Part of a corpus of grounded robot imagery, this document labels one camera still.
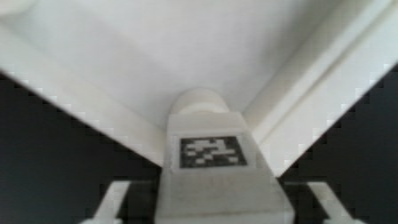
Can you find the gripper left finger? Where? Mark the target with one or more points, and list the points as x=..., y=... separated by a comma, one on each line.
x=105, y=215

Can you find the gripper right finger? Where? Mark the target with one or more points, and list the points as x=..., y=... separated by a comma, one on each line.
x=334, y=209

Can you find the white table leg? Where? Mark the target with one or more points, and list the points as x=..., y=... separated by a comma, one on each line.
x=218, y=188

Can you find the white square tabletop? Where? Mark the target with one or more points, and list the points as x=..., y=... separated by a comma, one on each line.
x=110, y=55

